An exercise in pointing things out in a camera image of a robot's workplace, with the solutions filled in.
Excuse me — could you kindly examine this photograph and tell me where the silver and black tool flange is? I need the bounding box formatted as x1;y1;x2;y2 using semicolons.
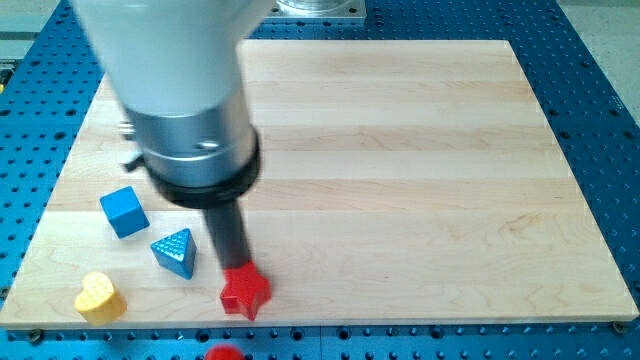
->
122;90;261;209

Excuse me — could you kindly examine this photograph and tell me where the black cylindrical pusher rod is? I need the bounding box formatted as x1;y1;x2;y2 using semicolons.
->
203;200;252;270

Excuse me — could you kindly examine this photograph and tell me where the red star block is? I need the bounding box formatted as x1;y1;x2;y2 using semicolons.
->
220;261;271;321

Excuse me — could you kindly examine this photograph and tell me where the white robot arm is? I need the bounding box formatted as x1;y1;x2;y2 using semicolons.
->
71;0;272;269

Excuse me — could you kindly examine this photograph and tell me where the blue triangle block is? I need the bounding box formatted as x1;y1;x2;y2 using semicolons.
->
150;228;197;280

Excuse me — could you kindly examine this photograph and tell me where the blue cube block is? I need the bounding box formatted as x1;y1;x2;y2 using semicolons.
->
99;186;150;239

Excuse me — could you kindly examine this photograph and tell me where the red round object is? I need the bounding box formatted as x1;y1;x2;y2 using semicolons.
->
204;344;244;360

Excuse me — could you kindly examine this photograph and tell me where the yellow heart block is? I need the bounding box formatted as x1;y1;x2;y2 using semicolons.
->
74;271;127;326

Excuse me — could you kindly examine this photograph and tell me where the wooden board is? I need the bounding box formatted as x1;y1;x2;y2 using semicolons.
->
1;40;638;330

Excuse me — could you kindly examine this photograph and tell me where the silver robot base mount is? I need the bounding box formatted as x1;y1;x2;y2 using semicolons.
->
265;0;367;24

